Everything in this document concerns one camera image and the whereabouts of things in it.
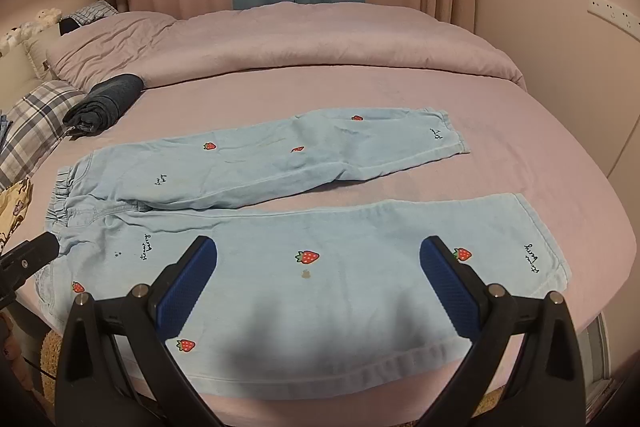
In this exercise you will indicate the dark folded jeans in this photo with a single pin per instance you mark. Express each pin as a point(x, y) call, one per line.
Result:
point(103, 106)

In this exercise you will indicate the blue checked cloth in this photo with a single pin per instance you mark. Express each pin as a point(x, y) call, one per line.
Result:
point(86, 16)

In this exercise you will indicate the white wall socket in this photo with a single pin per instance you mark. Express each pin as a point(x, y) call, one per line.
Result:
point(615, 15)

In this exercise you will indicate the pink bed with sheet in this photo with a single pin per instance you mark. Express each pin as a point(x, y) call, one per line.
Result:
point(514, 146)

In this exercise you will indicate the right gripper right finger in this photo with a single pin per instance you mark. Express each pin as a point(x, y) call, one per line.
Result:
point(546, 386)

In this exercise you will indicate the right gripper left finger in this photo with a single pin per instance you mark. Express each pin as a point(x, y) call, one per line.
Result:
point(114, 367)

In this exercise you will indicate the cream striped pillow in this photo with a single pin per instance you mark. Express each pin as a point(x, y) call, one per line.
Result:
point(36, 50)

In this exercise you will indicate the pink duvet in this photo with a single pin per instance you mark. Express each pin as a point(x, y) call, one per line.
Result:
point(162, 50)

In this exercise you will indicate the light blue strawberry pants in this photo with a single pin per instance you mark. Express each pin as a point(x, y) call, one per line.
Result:
point(303, 304)

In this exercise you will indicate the white plush toy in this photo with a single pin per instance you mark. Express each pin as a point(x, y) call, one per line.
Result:
point(44, 19)

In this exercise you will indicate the plaid pillow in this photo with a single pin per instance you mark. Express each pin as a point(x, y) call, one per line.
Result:
point(37, 128)

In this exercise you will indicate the yellow cartoon garment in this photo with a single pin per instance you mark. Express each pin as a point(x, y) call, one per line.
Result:
point(14, 203)

